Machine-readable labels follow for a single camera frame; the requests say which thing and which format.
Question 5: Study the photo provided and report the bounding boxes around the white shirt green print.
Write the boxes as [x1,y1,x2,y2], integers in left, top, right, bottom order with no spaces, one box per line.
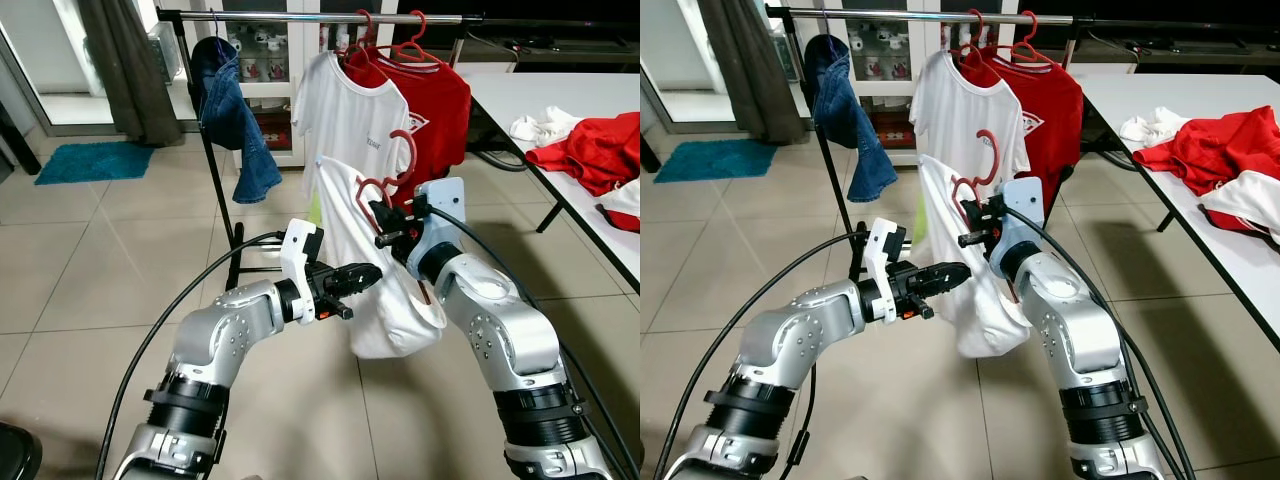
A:
[912,155,1036,359]
[310,155,449,361]

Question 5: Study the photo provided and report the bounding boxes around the red plastic hanger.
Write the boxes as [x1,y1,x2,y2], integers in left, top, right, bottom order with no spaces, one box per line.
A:
[335,10,379,63]
[355,128,433,306]
[945,8,986,61]
[375,10,443,66]
[948,128,1021,306]
[990,10,1053,63]

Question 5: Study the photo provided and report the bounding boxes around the plain white t-shirt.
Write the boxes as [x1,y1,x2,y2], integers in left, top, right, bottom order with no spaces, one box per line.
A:
[908,50,1031,196]
[292,50,413,201]

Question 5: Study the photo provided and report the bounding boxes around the red t-shirt white logo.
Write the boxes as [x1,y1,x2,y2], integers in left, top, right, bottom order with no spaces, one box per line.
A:
[345,45,473,211]
[965,45,1084,216]

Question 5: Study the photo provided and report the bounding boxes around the white glass-door cabinet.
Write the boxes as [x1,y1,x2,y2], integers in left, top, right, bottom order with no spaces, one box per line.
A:
[775,0,1016,166]
[155,0,401,166]

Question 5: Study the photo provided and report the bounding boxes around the blue denim jeans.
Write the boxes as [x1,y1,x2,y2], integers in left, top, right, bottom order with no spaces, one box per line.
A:
[805,33,899,204]
[190,37,284,206]

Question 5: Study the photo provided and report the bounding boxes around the long grey table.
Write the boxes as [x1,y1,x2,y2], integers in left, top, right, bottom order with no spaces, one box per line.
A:
[1075,70,1280,351]
[455,70,641,291]

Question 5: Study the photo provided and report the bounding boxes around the crumpled red t-shirt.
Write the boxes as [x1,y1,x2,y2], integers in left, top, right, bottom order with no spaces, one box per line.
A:
[525,110,641,198]
[1135,105,1280,198]

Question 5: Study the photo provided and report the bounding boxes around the teal floor mat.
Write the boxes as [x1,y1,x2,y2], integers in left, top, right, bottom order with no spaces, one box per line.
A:
[35,142,156,186]
[655,140,776,184]

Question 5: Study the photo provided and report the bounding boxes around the grey curtain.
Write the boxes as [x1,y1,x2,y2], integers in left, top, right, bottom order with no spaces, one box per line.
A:
[78,0,184,148]
[697,0,806,146]

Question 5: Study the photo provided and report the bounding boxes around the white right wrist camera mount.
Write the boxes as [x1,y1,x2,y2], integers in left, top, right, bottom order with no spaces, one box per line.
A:
[1000,177,1046,251]
[412,178,468,266]

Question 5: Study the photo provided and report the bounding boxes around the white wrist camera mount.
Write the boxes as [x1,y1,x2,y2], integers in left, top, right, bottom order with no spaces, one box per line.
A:
[865,218,908,323]
[412,178,468,266]
[1000,177,1046,251]
[280,220,323,323]

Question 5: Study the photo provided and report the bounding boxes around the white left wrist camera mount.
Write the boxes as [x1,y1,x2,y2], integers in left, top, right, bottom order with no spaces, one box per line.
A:
[280,220,323,323]
[865,218,908,323]

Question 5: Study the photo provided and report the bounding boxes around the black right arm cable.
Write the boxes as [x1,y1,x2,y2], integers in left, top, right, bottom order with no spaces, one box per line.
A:
[425,205,641,480]
[1008,205,1198,480]

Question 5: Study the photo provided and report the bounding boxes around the black clothes rack chrome rail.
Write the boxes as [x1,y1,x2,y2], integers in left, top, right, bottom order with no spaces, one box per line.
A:
[765,5,1086,283]
[158,8,491,293]

